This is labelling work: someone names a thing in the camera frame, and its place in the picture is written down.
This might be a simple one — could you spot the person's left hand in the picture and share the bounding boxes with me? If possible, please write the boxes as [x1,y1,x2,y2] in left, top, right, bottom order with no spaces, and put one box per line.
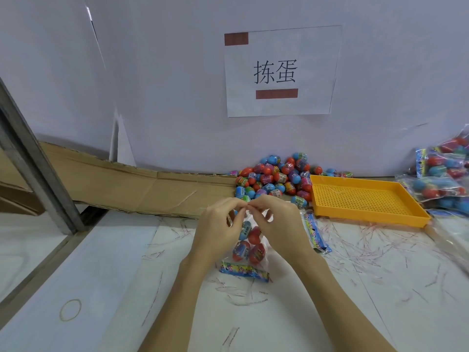
[190,197,249,267]

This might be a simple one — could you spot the person's right hand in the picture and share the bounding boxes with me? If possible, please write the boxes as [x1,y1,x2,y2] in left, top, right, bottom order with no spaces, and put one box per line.
[248,194,316,267]

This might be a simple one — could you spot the clear bag with striped header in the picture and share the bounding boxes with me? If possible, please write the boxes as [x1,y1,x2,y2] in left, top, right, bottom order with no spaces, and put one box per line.
[219,208,274,283]

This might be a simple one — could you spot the person's right forearm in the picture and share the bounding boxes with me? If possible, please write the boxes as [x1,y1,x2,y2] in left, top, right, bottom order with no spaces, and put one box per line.
[289,248,397,352]

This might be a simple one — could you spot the person's left forearm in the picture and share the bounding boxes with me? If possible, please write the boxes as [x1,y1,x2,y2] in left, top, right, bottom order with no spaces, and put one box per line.
[138,251,217,352]

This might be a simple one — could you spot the blue and red toy egg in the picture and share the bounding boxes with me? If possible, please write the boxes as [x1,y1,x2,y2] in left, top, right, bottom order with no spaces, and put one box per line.
[232,240,251,263]

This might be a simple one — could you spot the pile of colourful toy eggs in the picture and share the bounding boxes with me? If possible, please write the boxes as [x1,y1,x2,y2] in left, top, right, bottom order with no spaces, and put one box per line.
[229,152,354,209]

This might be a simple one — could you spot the red toy egg with label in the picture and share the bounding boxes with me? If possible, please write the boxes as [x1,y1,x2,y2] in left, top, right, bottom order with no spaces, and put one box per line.
[249,243,267,264]

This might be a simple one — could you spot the empty bag with striped header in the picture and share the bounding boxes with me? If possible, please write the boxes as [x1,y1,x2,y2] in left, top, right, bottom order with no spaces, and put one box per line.
[301,210,333,254]

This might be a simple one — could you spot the yellow perforated plastic tray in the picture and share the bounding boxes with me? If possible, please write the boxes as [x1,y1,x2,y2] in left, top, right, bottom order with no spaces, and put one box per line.
[309,174,432,228]

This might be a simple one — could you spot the scattered red tear strips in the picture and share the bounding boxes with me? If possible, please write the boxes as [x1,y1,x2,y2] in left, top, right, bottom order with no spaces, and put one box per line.
[141,214,462,350]

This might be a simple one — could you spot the brown cardboard sheet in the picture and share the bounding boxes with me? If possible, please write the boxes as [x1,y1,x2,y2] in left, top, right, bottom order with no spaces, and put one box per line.
[36,141,239,219]

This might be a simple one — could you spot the white paper sign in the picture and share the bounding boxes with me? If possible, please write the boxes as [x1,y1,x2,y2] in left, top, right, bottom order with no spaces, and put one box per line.
[224,25,343,118]

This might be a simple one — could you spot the filled bag of toy eggs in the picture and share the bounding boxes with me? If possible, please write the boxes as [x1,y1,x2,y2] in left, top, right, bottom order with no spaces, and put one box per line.
[428,197,469,217]
[396,174,469,203]
[415,124,469,180]

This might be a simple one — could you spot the empty clear plastic bags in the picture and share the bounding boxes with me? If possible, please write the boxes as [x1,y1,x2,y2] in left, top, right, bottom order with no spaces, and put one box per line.
[426,215,469,274]

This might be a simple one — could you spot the tan rubber band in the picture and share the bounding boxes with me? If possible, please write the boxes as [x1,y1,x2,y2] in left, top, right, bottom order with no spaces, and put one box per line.
[59,299,83,322]

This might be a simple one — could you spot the brown cardboard box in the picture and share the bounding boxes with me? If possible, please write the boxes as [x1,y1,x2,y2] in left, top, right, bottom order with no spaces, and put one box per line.
[0,150,46,217]

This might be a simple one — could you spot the grey metal frame post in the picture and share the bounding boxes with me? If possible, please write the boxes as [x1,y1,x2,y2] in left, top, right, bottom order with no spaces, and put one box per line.
[0,77,87,236]

